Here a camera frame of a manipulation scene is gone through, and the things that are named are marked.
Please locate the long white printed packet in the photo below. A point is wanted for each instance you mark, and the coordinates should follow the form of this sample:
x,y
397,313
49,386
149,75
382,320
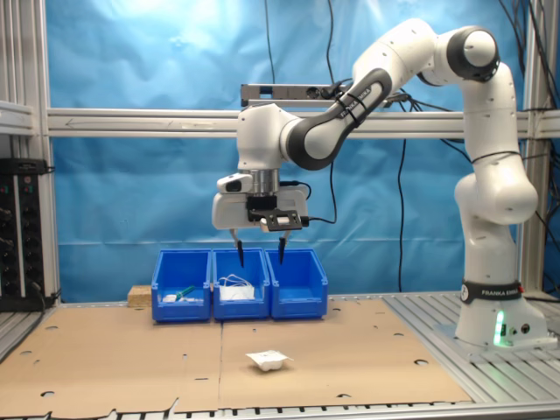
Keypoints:
x,y
169,298

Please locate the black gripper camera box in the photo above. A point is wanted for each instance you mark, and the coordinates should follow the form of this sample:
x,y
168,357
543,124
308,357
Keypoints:
x,y
280,221

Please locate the chipboard block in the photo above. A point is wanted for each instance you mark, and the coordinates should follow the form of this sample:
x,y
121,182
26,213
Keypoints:
x,y
140,295

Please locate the horizontal aluminium beam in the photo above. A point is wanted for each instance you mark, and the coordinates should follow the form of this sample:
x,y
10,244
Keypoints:
x,y
131,122

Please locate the blue bin with syringes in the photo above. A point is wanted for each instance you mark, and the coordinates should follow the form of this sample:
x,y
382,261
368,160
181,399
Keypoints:
x,y
181,312

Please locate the black equipment rack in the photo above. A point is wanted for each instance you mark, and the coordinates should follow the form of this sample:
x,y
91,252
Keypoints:
x,y
22,240

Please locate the blue bin with masks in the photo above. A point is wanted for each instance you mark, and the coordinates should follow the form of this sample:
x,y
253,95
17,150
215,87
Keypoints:
x,y
240,310

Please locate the white printed gauze packet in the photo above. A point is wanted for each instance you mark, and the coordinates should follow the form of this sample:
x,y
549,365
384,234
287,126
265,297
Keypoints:
x,y
269,361

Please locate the white face mask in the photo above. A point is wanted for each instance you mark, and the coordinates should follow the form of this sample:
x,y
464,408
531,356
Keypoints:
x,y
236,294

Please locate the grey power strip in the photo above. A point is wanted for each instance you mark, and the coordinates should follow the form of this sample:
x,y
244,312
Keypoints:
x,y
284,93

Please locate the blue bin with cotton packets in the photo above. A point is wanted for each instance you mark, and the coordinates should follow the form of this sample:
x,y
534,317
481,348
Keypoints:
x,y
297,308

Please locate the brown cardboard sheet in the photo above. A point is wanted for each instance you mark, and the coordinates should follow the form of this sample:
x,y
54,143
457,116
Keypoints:
x,y
109,359
350,363

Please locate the loose green syringe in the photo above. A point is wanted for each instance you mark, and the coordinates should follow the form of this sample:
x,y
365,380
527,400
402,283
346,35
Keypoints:
x,y
187,289

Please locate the aluminium frame post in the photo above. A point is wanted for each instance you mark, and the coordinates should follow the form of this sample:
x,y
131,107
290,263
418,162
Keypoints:
x,y
44,65
531,197

